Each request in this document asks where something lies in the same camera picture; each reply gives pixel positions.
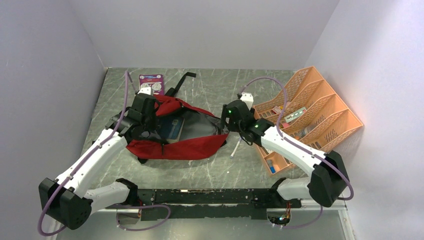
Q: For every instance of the white green ruler case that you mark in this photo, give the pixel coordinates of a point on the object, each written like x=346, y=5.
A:
x=295, y=115

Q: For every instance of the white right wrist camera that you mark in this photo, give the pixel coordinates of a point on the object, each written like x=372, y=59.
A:
x=247, y=98

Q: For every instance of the blue paperback book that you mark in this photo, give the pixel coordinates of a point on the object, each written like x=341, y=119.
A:
x=172, y=128

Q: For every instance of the purple puzzle book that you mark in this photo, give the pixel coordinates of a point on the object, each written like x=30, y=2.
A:
x=155, y=81

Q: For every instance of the orange plastic desk organizer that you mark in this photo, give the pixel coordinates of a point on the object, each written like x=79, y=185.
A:
x=327, y=121

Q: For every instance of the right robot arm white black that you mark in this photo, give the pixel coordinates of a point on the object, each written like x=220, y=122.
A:
x=326, y=176

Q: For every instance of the blue white marker pen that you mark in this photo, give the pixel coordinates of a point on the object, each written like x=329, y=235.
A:
x=236, y=148

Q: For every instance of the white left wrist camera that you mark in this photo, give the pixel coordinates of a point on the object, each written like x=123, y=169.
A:
x=146, y=90

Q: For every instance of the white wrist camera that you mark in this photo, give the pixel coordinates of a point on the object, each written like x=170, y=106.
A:
x=247, y=98
x=146, y=90

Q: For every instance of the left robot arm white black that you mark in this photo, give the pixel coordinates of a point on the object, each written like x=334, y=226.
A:
x=68, y=198

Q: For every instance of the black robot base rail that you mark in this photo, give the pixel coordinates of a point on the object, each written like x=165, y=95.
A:
x=252, y=203

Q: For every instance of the red student backpack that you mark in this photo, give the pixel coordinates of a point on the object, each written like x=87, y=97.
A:
x=202, y=135

